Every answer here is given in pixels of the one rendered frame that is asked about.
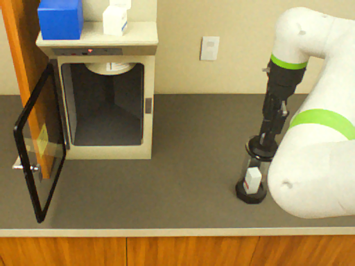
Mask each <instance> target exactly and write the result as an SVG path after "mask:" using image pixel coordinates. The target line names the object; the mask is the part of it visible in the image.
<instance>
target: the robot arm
mask: <svg viewBox="0 0 355 266"><path fill-rule="evenodd" d="M311 56H312V57H318V58H321V59H324V62H323V64H322V68H321V70H320V73H319V75H318V78H317V80H316V82H315V84H314V86H313V88H312V89H311V91H310V92H309V94H308V96H307V97H306V98H305V100H304V102H303V104H302V105H301V107H300V108H299V109H298V111H297V112H296V114H295V115H294V117H293V118H292V119H291V121H290V126H289V128H288V131H287V132H286V134H285V136H284V138H283V139H282V142H281V143H280V146H279V148H278V150H277V152H276V154H275V155H274V157H273V160H272V162H271V164H270V167H269V169H268V187H269V191H270V194H271V195H272V198H273V199H274V200H275V201H276V203H277V204H278V206H279V207H281V208H282V209H284V210H285V211H286V212H287V213H290V214H291V215H294V216H296V217H299V218H307V219H316V218H331V217H340V216H348V215H355V21H354V20H349V19H341V18H339V17H334V16H331V15H327V14H324V13H321V12H317V11H314V10H311V9H308V8H303V7H296V8H291V9H289V10H287V11H285V12H284V13H282V14H280V16H279V17H278V18H277V20H276V22H275V25H274V40H273V47H272V52H271V55H270V61H269V63H268V65H267V68H262V71H266V75H267V76H268V82H267V85H266V96H265V99H264V104H263V109H262V113H263V114H264V115H263V119H264V120H263V123H262V125H261V131H260V133H259V138H261V137H262V134H265V135H264V138H263V142H262V147H272V143H273V141H274V138H275V136H276V134H281V132H282V128H283V126H284V123H285V120H286V117H287V116H288V115H289V110H286V104H287V98H288V97H289V96H291V95H293V94H294V93H295V90H296V88H297V85H298V84H299V83H301V81H302V79H303V77H304V73H305V71H306V66H307V64H308V61H309V58H310V57H311Z"/></svg>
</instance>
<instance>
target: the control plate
mask: <svg viewBox="0 0 355 266"><path fill-rule="evenodd" d="M51 50H52V51H53V52H54V53H55V54H56V55H57V56H60V55H62V54H61V53H64V55H72V53H75V54H76V55H83V54H82V53H87V54H88V55H94V54H93V53H96V55H102V54H101V53H104V54H103V55H111V53H113V54H112V55H123V51H122V48H52V49H51ZM89 50H91V51H89ZM104 50H106V51H104Z"/></svg>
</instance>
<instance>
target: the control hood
mask: <svg viewBox="0 0 355 266"><path fill-rule="evenodd" d="M36 44H37V46H38V47H39V48H40V49H41V50H42V51H43V52H44V53H45V54H46V55H47V56H57V55H56V54H55V53H54V52H53V51H52V50H51V49H52V48H122V51H123V55H155V54H156V50H157V45H158V39H157V26H156V23H155V22H127V28H126V30H125V32H124V34H123V36H122V37H118V36H113V35H104V33H103V22H84V23H83V29H82V34H81V38H80V40H43V39H42V34H41V31H40V33H39V36H38V38H37V41H36ZM60 56H114V55H60Z"/></svg>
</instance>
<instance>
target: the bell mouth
mask: <svg viewBox="0 0 355 266"><path fill-rule="evenodd" d="M136 64H137V63H85V66H86V67H87V68H88V69H89V70H90V71H93V72H96V73H100V74H106V75H113V74H118V73H124V72H126V71H129V70H130V69H131V68H134V67H135V65H136Z"/></svg>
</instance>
